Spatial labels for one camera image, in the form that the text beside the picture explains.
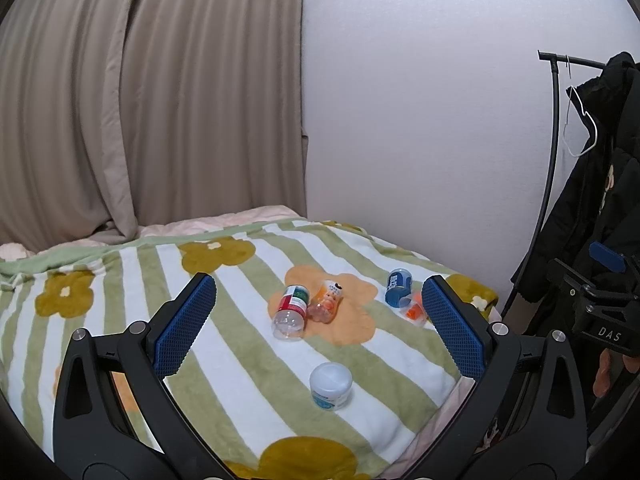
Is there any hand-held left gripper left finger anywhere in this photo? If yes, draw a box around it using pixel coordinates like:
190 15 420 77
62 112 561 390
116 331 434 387
51 272 236 480

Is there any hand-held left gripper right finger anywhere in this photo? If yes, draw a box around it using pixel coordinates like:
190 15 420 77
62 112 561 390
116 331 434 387
400 274 590 480

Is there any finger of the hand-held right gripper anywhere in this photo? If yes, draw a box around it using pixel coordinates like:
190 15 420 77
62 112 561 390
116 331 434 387
547 241 640 307

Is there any small clear orange cup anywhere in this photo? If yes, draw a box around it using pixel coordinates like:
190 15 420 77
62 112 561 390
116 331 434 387
400 291 431 329

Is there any person's right hand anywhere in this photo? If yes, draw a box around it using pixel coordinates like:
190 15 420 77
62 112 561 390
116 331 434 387
592 345 640 397

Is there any black jacket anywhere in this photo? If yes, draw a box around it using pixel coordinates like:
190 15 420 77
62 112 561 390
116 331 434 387
511 51 640 441

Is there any striped floral blanket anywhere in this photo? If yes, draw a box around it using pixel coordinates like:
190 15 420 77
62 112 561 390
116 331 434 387
0 219 501 480

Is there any blue drink can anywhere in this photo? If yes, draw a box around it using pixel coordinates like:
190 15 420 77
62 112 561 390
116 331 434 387
384 268 413 308

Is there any clear plastic bottle red label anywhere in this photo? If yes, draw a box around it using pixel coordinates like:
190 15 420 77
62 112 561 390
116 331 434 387
271 284 309 343

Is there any black metal clothes rack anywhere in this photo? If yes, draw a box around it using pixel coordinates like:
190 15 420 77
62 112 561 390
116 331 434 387
501 50 608 316

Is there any small orange drink bottle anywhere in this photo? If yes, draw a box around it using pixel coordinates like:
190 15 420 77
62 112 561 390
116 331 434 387
306 280 344 323

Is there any white round jar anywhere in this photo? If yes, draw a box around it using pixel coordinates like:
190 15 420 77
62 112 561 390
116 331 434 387
309 361 353 411

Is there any beige curtain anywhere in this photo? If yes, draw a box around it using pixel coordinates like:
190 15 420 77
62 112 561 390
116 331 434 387
0 0 307 253

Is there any white wire hanger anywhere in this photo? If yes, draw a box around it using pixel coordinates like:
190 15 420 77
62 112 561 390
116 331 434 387
562 55 601 158

